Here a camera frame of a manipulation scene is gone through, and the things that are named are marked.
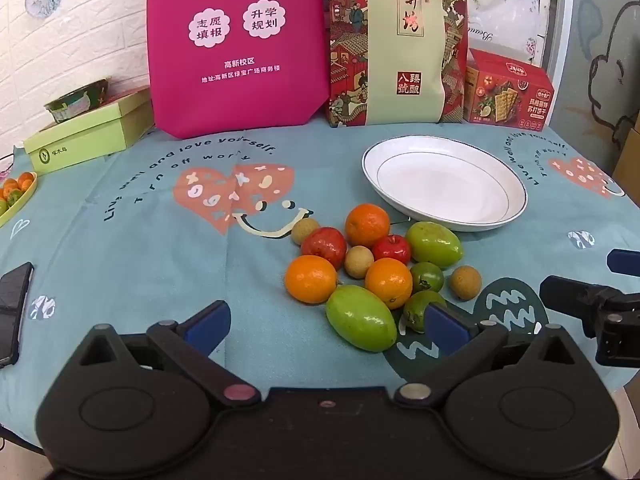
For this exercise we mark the white floral paper bag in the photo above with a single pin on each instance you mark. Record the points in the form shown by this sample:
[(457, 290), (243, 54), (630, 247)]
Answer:
[(505, 10)]

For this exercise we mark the magenta tote bag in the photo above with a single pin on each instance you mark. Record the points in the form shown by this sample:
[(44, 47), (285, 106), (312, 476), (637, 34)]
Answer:
[(235, 85)]

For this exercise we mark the green patterned bowl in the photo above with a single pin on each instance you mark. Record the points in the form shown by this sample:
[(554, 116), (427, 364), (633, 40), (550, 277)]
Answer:
[(75, 102)]

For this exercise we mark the large red tomato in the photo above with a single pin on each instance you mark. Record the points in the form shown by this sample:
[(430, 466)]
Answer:
[(323, 247)]

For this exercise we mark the cardboard box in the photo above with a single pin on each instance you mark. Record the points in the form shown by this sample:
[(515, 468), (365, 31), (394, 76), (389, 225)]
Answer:
[(627, 160)]

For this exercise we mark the small red apple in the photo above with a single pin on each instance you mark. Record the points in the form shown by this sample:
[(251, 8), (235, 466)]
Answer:
[(391, 249)]

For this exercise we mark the white round frame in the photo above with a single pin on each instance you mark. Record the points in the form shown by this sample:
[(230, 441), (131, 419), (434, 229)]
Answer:
[(567, 35)]

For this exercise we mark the red cracker box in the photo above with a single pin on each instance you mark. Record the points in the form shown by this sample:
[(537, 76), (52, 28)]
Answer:
[(505, 95)]

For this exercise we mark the teal printed tablecloth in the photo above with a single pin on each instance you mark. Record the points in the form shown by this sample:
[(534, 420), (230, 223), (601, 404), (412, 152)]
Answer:
[(150, 260)]

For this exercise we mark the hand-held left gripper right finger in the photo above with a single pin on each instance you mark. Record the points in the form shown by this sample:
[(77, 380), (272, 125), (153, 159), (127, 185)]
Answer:
[(447, 327)]

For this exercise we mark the small green tomato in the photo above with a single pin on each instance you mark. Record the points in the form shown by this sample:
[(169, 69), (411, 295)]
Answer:
[(426, 276), (415, 312)]

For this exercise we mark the orange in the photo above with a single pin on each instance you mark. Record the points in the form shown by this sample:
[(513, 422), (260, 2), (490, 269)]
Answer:
[(311, 279), (367, 225), (388, 282)]

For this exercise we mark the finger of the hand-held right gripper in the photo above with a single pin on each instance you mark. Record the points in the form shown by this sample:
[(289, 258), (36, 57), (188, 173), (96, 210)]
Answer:
[(575, 295), (625, 261)]

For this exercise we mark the light green box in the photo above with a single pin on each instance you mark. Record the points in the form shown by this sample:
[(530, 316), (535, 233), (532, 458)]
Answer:
[(75, 140)]

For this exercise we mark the yellow-green tray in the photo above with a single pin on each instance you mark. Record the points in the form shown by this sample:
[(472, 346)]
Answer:
[(27, 197)]

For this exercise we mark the pile of small kumquats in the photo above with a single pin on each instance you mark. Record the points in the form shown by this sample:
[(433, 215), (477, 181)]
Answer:
[(10, 192)]

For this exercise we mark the black phone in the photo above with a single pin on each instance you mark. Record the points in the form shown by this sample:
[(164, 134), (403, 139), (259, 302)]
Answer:
[(10, 310)]

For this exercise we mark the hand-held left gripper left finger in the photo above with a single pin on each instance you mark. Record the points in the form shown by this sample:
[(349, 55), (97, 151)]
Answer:
[(207, 325)]

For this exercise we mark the red and green gift bag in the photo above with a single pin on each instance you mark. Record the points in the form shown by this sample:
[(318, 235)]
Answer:
[(400, 60)]

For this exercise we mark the large green mango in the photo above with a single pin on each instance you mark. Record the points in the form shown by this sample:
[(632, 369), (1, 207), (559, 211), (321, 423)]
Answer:
[(361, 317), (432, 243)]

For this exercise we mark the white plate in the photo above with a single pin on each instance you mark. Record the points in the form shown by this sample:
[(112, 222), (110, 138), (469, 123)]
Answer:
[(440, 185)]

